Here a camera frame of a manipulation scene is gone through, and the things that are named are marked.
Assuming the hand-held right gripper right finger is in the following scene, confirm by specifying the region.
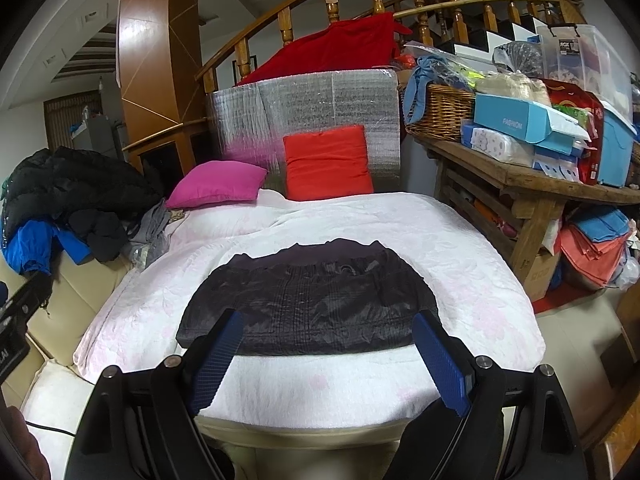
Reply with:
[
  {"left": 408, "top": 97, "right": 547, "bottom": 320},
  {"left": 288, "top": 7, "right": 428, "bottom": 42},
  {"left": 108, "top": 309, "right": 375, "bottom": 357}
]
[{"left": 395, "top": 310, "right": 588, "bottom": 480}]

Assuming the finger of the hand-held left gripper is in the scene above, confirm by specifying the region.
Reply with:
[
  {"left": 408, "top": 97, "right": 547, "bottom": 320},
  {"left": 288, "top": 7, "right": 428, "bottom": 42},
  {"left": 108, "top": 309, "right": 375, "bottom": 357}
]
[{"left": 0, "top": 275, "right": 40, "bottom": 328}]

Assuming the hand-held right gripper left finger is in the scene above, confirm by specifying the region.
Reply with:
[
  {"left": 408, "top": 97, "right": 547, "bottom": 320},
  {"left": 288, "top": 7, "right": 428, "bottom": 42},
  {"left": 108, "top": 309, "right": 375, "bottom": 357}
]
[{"left": 64, "top": 309, "right": 245, "bottom": 480}]

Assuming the black quilted jacket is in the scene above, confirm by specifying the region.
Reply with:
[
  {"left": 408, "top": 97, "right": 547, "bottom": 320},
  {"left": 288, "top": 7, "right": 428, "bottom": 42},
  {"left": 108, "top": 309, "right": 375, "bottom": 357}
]
[{"left": 176, "top": 239, "right": 440, "bottom": 357}]

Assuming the person's left forearm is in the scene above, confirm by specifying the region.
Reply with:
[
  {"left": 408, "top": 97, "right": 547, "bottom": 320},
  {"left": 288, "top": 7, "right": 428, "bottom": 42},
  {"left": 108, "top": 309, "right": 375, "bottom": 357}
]
[{"left": 0, "top": 405, "right": 51, "bottom": 480}]

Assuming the blue jacket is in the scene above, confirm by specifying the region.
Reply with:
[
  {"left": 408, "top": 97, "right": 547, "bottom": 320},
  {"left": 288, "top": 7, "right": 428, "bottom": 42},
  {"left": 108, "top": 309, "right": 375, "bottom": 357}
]
[{"left": 2, "top": 220, "right": 93, "bottom": 276}]

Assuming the cream leather sofa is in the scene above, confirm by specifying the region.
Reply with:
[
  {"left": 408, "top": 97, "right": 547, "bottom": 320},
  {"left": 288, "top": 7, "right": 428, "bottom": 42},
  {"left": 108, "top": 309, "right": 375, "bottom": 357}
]
[{"left": 0, "top": 250, "right": 131, "bottom": 411}]

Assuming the white fleece throw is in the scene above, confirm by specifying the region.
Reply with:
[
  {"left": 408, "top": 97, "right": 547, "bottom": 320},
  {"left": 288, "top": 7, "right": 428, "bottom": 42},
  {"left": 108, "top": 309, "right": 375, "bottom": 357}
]
[{"left": 22, "top": 360, "right": 401, "bottom": 480}]

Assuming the person's right leg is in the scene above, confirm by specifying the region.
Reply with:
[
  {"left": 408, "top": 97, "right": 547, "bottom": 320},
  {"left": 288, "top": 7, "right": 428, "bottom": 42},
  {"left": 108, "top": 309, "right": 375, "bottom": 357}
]
[{"left": 385, "top": 400, "right": 451, "bottom": 480}]

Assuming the person's leg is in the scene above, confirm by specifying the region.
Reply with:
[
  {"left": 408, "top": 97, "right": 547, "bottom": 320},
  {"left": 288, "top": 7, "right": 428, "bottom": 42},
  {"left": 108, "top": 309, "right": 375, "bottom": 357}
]
[
  {"left": 385, "top": 400, "right": 451, "bottom": 480},
  {"left": 200, "top": 447, "right": 236, "bottom": 480}
]

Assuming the person's left leg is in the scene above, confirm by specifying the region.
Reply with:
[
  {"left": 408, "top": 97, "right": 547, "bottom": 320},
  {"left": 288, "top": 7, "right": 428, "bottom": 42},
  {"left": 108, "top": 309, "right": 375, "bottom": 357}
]
[{"left": 200, "top": 447, "right": 236, "bottom": 480}]

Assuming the black puffer coat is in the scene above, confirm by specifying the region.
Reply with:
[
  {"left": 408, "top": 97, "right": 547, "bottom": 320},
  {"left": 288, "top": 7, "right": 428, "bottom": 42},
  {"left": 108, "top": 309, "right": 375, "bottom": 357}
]
[{"left": 0, "top": 146, "right": 161, "bottom": 263}]

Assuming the brown cardboard box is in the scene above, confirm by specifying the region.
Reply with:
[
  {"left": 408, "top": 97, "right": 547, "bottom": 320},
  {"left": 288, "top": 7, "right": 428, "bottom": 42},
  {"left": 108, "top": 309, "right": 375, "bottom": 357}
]
[{"left": 530, "top": 250, "right": 563, "bottom": 301}]

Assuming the grey garment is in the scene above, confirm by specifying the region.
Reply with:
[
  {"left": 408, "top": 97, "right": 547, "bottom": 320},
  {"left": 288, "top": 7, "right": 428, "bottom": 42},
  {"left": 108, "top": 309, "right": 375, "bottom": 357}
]
[{"left": 125, "top": 200, "right": 173, "bottom": 271}]

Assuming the white floral blanket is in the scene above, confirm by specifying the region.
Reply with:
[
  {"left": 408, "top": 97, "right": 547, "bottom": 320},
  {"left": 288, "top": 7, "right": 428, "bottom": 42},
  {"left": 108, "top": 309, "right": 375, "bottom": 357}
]
[{"left": 72, "top": 190, "right": 547, "bottom": 431}]

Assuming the magenta pillow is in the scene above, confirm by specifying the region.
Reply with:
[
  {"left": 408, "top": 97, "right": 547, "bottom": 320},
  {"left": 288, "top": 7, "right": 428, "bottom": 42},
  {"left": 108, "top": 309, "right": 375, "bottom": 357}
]
[{"left": 165, "top": 161, "right": 268, "bottom": 209}]

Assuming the stack of coral cloths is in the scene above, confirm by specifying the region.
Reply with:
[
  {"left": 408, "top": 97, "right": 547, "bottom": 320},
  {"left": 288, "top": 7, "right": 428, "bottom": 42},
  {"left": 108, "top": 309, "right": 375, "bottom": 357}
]
[{"left": 560, "top": 207, "right": 636, "bottom": 291}]

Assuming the wooden table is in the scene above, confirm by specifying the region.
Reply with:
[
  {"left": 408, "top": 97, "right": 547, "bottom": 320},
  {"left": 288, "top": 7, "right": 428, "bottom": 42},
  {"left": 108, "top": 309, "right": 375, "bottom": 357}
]
[{"left": 415, "top": 135, "right": 640, "bottom": 286}]

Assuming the white blue tissue pack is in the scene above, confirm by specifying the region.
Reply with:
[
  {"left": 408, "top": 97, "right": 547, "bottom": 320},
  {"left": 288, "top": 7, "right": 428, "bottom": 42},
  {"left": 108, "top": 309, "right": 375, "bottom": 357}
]
[{"left": 461, "top": 125, "right": 536, "bottom": 167}]

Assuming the red pillow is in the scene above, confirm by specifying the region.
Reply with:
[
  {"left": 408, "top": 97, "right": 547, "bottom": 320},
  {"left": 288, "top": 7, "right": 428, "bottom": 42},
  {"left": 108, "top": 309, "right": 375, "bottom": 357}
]
[{"left": 282, "top": 126, "right": 375, "bottom": 201}]

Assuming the blue white packet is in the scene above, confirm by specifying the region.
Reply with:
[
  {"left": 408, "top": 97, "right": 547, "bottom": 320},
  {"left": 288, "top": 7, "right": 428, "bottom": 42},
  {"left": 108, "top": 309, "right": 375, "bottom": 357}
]
[{"left": 532, "top": 145, "right": 586, "bottom": 181}]

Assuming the wicker basket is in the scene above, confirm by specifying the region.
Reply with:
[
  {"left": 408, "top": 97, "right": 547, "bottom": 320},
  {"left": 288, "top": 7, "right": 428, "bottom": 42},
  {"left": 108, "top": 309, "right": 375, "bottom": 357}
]
[{"left": 400, "top": 82, "right": 476, "bottom": 142}]

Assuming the light blue cardboard box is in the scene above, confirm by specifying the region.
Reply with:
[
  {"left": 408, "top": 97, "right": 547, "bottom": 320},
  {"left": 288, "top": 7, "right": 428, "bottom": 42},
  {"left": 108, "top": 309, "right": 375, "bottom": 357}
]
[{"left": 472, "top": 92, "right": 591, "bottom": 143}]

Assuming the blue plastic bin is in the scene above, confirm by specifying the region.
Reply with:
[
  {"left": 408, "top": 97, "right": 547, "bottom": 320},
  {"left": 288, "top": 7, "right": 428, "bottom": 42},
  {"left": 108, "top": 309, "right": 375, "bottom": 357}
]
[{"left": 597, "top": 105, "right": 638, "bottom": 188}]

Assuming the blue cloth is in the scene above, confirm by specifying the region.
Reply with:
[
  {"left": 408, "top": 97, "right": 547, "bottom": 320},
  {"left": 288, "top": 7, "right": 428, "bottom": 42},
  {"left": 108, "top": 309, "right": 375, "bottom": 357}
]
[{"left": 404, "top": 56, "right": 476, "bottom": 123}]

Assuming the beige knitted cloth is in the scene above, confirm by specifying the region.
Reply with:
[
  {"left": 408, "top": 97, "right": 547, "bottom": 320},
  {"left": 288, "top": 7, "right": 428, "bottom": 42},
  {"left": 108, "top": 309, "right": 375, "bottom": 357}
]
[{"left": 475, "top": 72, "right": 553, "bottom": 106}]

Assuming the wooden pillar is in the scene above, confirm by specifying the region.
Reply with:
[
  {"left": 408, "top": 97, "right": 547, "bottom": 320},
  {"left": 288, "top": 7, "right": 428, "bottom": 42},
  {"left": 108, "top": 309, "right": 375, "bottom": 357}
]
[{"left": 116, "top": 0, "right": 201, "bottom": 161}]

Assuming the red snack bag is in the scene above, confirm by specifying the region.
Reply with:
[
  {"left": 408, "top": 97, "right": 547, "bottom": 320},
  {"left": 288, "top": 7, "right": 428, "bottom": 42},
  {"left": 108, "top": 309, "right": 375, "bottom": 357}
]
[{"left": 542, "top": 79, "right": 606, "bottom": 186}]

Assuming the clear bag with dark item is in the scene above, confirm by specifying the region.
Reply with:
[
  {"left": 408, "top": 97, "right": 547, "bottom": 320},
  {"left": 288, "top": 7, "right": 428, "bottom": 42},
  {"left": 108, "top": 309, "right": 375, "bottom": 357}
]
[{"left": 495, "top": 41, "right": 543, "bottom": 78}]

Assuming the red cloth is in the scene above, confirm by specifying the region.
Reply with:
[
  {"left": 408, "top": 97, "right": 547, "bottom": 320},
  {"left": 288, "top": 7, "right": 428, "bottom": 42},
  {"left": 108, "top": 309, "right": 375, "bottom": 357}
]
[{"left": 235, "top": 11, "right": 401, "bottom": 86}]

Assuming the clear plastic storage box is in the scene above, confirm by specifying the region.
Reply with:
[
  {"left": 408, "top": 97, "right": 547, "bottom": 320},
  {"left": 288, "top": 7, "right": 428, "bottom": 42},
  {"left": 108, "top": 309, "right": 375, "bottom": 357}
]
[{"left": 537, "top": 24, "right": 633, "bottom": 116}]

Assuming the wooden stair railing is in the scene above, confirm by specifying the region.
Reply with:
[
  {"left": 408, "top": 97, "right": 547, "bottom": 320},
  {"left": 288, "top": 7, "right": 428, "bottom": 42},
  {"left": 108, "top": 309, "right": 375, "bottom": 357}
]
[{"left": 195, "top": 0, "right": 586, "bottom": 93}]

